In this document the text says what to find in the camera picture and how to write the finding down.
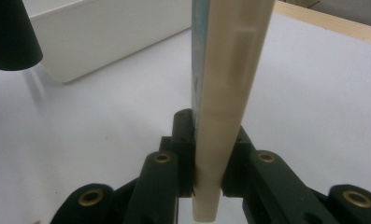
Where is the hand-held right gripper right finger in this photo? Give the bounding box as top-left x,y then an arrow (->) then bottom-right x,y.
221,125 -> 256,199

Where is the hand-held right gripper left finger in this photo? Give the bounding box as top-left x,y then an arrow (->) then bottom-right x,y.
159,107 -> 196,199

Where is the white table sheet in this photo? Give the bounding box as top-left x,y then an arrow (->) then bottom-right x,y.
0,11 -> 371,224

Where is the beige printed phone case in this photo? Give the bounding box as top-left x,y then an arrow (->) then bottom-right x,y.
191,0 -> 277,224

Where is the white plastic bin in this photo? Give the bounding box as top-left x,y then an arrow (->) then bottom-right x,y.
21,0 -> 194,84

